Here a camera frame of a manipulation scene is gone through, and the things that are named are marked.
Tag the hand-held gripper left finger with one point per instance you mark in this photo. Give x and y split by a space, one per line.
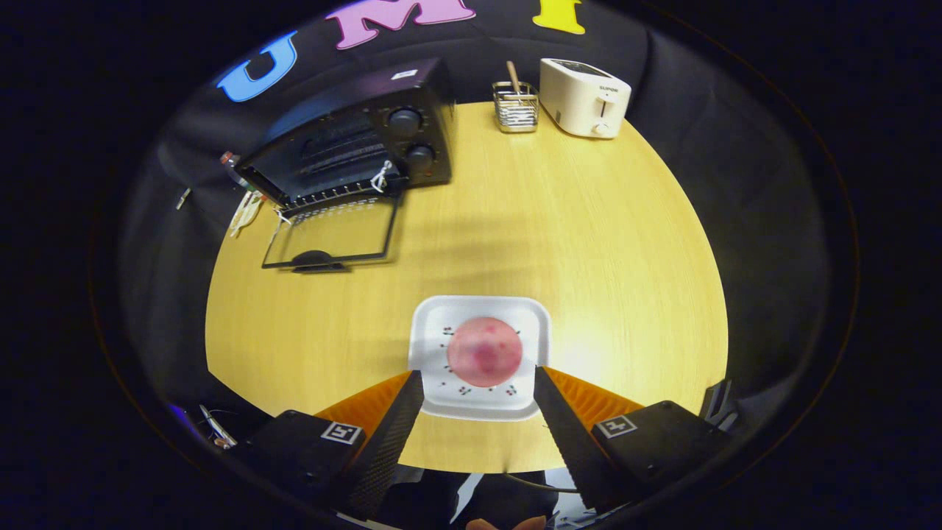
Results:
386 442

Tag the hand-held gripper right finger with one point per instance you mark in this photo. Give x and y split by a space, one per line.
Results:
570 442

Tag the round pink meat slice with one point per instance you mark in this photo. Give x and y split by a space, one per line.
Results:
484 353

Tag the white rectangular food tray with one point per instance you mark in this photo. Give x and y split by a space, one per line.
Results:
434 318

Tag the black toaster oven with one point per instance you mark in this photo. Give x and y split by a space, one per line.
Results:
353 103

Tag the white bread toaster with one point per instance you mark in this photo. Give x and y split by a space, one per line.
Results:
581 99

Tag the white snack packet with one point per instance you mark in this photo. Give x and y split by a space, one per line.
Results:
245 213

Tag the silver cloth clip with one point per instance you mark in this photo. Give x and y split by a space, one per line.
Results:
182 198

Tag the wooden stick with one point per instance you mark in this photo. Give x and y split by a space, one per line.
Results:
513 73

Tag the dark angled frame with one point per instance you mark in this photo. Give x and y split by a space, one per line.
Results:
717 405

